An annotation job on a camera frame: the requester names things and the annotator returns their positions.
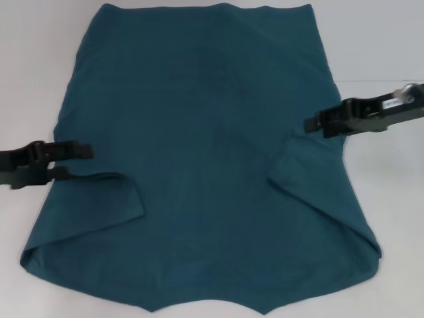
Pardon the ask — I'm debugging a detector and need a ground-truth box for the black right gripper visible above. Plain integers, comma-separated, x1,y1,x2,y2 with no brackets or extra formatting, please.
303,93,424,138

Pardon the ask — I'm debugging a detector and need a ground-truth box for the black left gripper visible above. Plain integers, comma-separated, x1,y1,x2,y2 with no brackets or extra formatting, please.
0,140,95,190

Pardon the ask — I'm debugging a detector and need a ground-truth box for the teal blue t-shirt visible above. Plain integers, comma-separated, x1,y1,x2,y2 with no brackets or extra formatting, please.
19,2,378,301

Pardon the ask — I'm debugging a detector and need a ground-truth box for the silver cable connector plug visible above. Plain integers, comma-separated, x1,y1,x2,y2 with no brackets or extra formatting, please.
393,83,415,102

